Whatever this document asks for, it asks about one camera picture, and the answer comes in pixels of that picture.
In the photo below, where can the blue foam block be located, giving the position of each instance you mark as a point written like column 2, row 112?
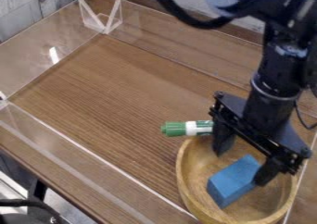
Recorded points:
column 231, row 182

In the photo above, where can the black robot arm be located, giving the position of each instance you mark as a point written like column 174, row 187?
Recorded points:
column 289, row 46

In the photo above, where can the clear acrylic corner bracket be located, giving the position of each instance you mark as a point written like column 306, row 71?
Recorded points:
column 101, row 22

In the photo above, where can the brown wooden bowl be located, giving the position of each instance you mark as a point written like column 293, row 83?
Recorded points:
column 262, row 206

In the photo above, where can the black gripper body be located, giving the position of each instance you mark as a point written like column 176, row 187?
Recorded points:
column 261, row 120

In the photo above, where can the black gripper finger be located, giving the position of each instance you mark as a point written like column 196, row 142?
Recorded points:
column 223, row 137
column 267, row 171

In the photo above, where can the green white dry-erase marker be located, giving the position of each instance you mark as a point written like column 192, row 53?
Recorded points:
column 187, row 128

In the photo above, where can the clear acrylic tray wall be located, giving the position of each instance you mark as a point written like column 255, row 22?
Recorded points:
column 112, row 196

